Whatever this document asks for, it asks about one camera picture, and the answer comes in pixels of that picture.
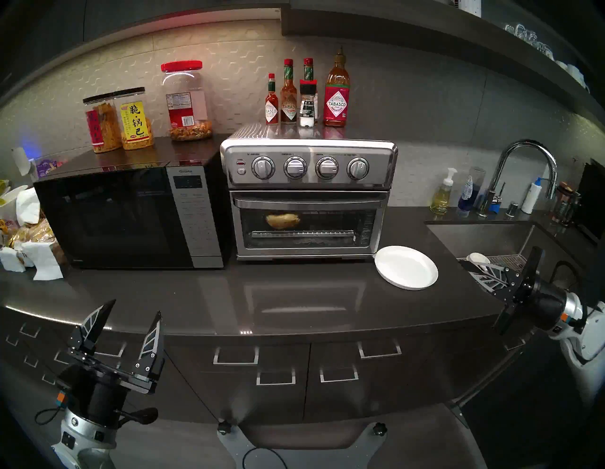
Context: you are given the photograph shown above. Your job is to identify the silver toaster oven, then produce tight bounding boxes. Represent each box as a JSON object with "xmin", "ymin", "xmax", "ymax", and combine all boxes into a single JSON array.
[{"xmin": 220, "ymin": 122, "xmax": 398, "ymax": 261}]

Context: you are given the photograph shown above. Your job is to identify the white round plate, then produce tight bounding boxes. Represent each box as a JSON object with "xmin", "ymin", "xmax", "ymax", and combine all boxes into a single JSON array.
[{"xmin": 374, "ymin": 245, "xmax": 439, "ymax": 291}]

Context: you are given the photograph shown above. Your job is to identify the black coffee machine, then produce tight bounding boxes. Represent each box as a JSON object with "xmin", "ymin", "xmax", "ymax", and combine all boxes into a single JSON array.
[{"xmin": 577, "ymin": 158, "xmax": 605, "ymax": 242}]

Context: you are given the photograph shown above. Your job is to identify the white bottle blue cap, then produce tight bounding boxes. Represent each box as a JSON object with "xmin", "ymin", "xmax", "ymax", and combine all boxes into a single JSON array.
[{"xmin": 521, "ymin": 177, "xmax": 543, "ymax": 214}]

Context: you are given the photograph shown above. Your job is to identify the glass oven door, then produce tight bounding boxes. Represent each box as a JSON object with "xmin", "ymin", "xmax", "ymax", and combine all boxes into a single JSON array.
[{"xmin": 229, "ymin": 191, "xmax": 389, "ymax": 258}]

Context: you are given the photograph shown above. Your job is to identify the yellow label snack jar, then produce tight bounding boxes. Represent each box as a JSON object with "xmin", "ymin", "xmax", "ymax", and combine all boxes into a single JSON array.
[{"xmin": 112, "ymin": 87, "xmax": 155, "ymax": 151}]

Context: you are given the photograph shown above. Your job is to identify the white tissue paper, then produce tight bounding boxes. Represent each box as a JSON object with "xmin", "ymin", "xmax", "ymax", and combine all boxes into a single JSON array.
[{"xmin": 16, "ymin": 187, "xmax": 43, "ymax": 226}]

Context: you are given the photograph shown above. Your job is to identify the foil lined crumb tray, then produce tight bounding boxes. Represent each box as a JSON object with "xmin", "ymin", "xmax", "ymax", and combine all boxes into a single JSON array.
[{"xmin": 251, "ymin": 236, "xmax": 358, "ymax": 249}]

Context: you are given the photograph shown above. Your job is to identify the wire sink grid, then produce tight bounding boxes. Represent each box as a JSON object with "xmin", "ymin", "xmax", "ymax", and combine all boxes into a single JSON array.
[{"xmin": 461, "ymin": 254, "xmax": 529, "ymax": 275}]

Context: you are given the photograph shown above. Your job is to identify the dark upper cabinet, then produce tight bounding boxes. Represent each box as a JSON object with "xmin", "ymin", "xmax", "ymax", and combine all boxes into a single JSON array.
[{"xmin": 0, "ymin": 0, "xmax": 290, "ymax": 102}]

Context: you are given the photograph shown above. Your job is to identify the chrome gooseneck faucet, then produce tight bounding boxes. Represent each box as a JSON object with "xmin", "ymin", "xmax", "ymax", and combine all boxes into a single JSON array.
[{"xmin": 477, "ymin": 139, "xmax": 558, "ymax": 218}]

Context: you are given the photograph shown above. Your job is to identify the black microwave oven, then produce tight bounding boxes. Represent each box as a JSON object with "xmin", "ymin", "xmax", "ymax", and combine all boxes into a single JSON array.
[{"xmin": 33, "ymin": 137, "xmax": 234, "ymax": 270}]

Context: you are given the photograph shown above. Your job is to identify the orange tagged left gripper cable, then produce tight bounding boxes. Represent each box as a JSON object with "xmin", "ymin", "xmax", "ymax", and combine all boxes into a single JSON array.
[{"xmin": 33, "ymin": 390, "xmax": 68, "ymax": 425}]

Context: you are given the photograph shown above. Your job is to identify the purple snack package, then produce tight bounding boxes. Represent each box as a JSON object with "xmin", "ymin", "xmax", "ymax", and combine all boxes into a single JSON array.
[{"xmin": 35, "ymin": 158, "xmax": 64, "ymax": 178}]

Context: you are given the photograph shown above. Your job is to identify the large white paper sheet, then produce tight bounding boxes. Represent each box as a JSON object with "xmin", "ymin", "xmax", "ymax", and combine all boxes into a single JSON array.
[{"xmin": 21, "ymin": 240, "xmax": 63, "ymax": 281}]

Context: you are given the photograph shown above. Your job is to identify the small Tabasco bottle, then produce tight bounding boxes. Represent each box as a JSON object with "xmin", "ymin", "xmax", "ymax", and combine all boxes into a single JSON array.
[{"xmin": 265, "ymin": 73, "xmax": 279, "ymax": 125}]

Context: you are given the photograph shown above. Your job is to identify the dark wall shelf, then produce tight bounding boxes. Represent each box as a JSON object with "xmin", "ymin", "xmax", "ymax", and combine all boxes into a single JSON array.
[{"xmin": 281, "ymin": 0, "xmax": 605, "ymax": 130}]

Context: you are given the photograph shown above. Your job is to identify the black base cable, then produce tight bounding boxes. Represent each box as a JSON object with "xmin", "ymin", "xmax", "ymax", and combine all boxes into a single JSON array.
[{"xmin": 242, "ymin": 447, "xmax": 286, "ymax": 469}]

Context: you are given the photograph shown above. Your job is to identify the orange tagged right gripper cable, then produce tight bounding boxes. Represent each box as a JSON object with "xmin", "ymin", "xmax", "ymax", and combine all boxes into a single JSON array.
[{"xmin": 548, "ymin": 260, "xmax": 592, "ymax": 335}]

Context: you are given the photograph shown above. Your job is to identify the white bowl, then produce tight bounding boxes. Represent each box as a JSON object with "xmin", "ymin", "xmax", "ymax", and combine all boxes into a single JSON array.
[{"xmin": 0, "ymin": 184, "xmax": 29, "ymax": 223}]

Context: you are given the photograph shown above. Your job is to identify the green label Tabasco bottle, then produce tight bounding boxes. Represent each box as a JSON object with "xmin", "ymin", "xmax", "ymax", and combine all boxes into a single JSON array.
[{"xmin": 303, "ymin": 58, "xmax": 319, "ymax": 124}]

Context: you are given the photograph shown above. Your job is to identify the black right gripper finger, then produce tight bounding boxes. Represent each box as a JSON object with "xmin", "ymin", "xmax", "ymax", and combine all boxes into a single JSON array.
[
  {"xmin": 458, "ymin": 259, "xmax": 516, "ymax": 280},
  {"xmin": 472, "ymin": 274, "xmax": 517, "ymax": 296}
]

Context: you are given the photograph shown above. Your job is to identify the medium orange Tabasco bottle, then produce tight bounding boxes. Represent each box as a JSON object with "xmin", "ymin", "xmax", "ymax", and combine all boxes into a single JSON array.
[{"xmin": 280, "ymin": 59, "xmax": 298, "ymax": 124}]

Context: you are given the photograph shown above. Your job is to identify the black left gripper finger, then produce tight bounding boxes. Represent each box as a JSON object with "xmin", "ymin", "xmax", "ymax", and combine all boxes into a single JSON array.
[
  {"xmin": 132, "ymin": 311, "xmax": 165, "ymax": 381},
  {"xmin": 68, "ymin": 299, "xmax": 116, "ymax": 355}
]

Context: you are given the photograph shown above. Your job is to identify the white wall dispenser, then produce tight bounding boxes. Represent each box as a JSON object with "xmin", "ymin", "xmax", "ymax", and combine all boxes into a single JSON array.
[{"xmin": 10, "ymin": 147, "xmax": 31, "ymax": 176}]

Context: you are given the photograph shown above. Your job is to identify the black salt grinder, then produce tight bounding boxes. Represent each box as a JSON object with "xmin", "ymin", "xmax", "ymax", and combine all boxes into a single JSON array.
[{"xmin": 299, "ymin": 79, "xmax": 317, "ymax": 128}]

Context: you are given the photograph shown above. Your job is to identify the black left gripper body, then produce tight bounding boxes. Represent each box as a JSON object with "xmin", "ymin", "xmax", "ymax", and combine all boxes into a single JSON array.
[{"xmin": 56, "ymin": 348, "xmax": 157, "ymax": 429}]

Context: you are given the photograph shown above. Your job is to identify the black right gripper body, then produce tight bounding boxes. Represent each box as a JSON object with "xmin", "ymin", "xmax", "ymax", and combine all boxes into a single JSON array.
[{"xmin": 493, "ymin": 246, "xmax": 568, "ymax": 335}]

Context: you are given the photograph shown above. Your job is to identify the small white paper sheet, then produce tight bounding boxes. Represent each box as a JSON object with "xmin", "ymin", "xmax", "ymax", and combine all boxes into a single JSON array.
[{"xmin": 0, "ymin": 246, "xmax": 25, "ymax": 273}]

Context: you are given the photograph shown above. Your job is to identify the toasted bagel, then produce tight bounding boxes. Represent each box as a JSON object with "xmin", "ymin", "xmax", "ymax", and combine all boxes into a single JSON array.
[{"xmin": 266, "ymin": 213, "xmax": 301, "ymax": 230}]

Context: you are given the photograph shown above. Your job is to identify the dark base cabinet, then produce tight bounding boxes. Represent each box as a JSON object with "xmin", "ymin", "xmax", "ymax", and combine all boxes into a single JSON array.
[{"xmin": 0, "ymin": 307, "xmax": 568, "ymax": 426}]

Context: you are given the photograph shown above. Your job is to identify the blue dish soap bottle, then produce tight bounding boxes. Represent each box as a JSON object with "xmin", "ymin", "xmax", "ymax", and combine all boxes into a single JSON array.
[{"xmin": 456, "ymin": 166, "xmax": 486, "ymax": 218}]

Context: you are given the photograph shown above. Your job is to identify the wire oven rack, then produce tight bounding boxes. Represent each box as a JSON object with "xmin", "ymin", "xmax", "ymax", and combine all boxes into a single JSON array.
[{"xmin": 243, "ymin": 215, "xmax": 374, "ymax": 237}]

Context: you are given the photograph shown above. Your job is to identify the bagged bread loaf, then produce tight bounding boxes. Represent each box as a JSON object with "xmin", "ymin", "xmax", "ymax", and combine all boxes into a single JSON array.
[{"xmin": 9, "ymin": 217, "xmax": 67, "ymax": 265}]

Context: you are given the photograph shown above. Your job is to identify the orange tagged gripper cable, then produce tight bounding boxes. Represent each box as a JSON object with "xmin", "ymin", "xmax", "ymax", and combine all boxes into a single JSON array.
[
  {"xmin": 33, "ymin": 390, "xmax": 68, "ymax": 425},
  {"xmin": 548, "ymin": 260, "xmax": 592, "ymax": 335}
]

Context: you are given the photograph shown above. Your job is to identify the copper glass french press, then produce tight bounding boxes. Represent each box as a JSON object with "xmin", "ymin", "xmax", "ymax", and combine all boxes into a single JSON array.
[{"xmin": 548, "ymin": 182, "xmax": 582, "ymax": 225}]

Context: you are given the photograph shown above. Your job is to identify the grey robot base frame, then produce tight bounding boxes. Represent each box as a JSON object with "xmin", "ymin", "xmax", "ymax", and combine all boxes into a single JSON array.
[{"xmin": 216, "ymin": 420, "xmax": 388, "ymax": 469}]

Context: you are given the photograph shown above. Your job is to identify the red lid plastic jar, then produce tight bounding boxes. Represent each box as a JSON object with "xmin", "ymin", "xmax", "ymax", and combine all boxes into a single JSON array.
[{"xmin": 160, "ymin": 61, "xmax": 213, "ymax": 142}]

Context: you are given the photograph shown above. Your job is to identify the large Tabasco bottle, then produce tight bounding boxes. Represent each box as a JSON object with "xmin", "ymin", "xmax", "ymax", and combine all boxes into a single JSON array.
[{"xmin": 324, "ymin": 46, "xmax": 351, "ymax": 127}]

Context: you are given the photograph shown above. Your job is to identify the red label snack jar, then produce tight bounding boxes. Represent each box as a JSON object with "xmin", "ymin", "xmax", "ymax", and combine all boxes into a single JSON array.
[{"xmin": 83, "ymin": 94, "xmax": 122, "ymax": 154}]

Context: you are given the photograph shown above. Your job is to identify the yellow hand soap dispenser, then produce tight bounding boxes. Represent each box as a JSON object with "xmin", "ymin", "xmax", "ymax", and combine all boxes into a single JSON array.
[{"xmin": 430, "ymin": 167, "xmax": 458, "ymax": 216}]

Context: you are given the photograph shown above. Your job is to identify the silver oven knob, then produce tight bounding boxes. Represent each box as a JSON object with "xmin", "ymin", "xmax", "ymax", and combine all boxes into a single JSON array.
[
  {"xmin": 346, "ymin": 157, "xmax": 371, "ymax": 182},
  {"xmin": 284, "ymin": 156, "xmax": 308, "ymax": 181},
  {"xmin": 251, "ymin": 156, "xmax": 276, "ymax": 181},
  {"xmin": 315, "ymin": 156, "xmax": 340, "ymax": 181}
]

